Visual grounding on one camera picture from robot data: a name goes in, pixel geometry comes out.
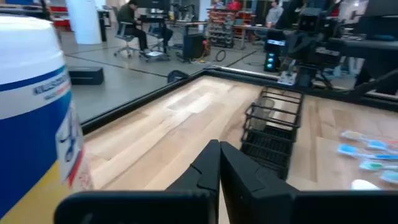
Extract black wire caddy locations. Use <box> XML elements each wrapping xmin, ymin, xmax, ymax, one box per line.
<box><xmin>241</xmin><ymin>90</ymin><xmax>304</xmax><ymax>180</ymax></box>

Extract black box with cyan lights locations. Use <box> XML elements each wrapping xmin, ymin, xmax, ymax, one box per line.
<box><xmin>263</xmin><ymin>39</ymin><xmax>287</xmax><ymax>73</ymax></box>

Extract grey office chair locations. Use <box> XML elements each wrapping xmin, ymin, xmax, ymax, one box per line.
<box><xmin>113</xmin><ymin>21</ymin><xmax>141</xmax><ymax>58</ymax></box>

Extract red storage shelf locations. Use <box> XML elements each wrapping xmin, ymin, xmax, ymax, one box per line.
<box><xmin>49</xmin><ymin>4</ymin><xmax>73</xmax><ymax>30</ymax></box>

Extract silver metal mounting bracket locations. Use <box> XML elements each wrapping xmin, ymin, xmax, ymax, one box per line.
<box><xmin>277</xmin><ymin>70</ymin><xmax>298</xmax><ymax>86</ymax></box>

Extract green white toothbrush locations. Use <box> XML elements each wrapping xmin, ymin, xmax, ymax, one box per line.
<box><xmin>358</xmin><ymin>159</ymin><xmax>398</xmax><ymax>172</ymax></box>

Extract parts rack with bins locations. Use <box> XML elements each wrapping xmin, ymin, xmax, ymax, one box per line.
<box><xmin>207</xmin><ymin>8</ymin><xmax>253</xmax><ymax>49</ymax></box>

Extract black computer monitor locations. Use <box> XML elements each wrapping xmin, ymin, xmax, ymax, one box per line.
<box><xmin>135</xmin><ymin>0</ymin><xmax>171</xmax><ymax>9</ymax></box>

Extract blue white toothbrush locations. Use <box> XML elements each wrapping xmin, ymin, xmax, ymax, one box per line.
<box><xmin>336</xmin><ymin>143</ymin><xmax>398</xmax><ymax>161</ymax></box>
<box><xmin>366</xmin><ymin>139</ymin><xmax>390</xmax><ymax>151</ymax></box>
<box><xmin>380</xmin><ymin>170</ymin><xmax>398</xmax><ymax>185</ymax></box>

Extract black aluminium table frame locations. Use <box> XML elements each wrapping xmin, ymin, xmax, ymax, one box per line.
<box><xmin>79</xmin><ymin>65</ymin><xmax>398</xmax><ymax>135</ymax></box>

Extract translucent grey cup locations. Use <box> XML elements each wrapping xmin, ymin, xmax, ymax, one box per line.
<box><xmin>249</xmin><ymin>97</ymin><xmax>276</xmax><ymax>131</ymax></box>

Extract orange white toothbrush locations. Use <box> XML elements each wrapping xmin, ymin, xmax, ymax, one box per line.
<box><xmin>340</xmin><ymin>129</ymin><xmax>398</xmax><ymax>147</ymax></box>

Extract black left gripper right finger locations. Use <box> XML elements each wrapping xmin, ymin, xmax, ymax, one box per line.
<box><xmin>221</xmin><ymin>141</ymin><xmax>398</xmax><ymax>224</ymax></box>

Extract person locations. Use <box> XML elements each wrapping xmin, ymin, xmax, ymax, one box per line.
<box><xmin>265</xmin><ymin>0</ymin><xmax>285</xmax><ymax>29</ymax></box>
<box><xmin>116</xmin><ymin>0</ymin><xmax>152</xmax><ymax>54</ymax></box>

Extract Lysol wipes canister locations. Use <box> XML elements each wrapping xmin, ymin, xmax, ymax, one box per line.
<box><xmin>0</xmin><ymin>14</ymin><xmax>91</xmax><ymax>220</ymax></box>

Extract black equipment case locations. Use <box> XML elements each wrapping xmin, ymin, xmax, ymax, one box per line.
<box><xmin>182</xmin><ymin>32</ymin><xmax>206</xmax><ymax>60</ymax></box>

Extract black cable coil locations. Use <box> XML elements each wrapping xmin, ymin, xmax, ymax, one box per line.
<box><xmin>214</xmin><ymin>49</ymin><xmax>228</xmax><ymax>63</ymax></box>

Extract black box on floor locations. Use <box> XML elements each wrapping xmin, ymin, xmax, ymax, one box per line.
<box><xmin>68</xmin><ymin>66</ymin><xmax>105</xmax><ymax>86</ymax></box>

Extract office desk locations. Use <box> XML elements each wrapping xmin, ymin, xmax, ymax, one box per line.
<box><xmin>138</xmin><ymin>14</ymin><xmax>208</xmax><ymax>29</ymax></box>

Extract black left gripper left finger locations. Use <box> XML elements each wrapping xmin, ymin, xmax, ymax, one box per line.
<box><xmin>54</xmin><ymin>139</ymin><xmax>221</xmax><ymax>224</ymax></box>

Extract white round pillar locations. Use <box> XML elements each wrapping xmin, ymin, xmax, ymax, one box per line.
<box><xmin>65</xmin><ymin>0</ymin><xmax>103</xmax><ymax>45</ymax></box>

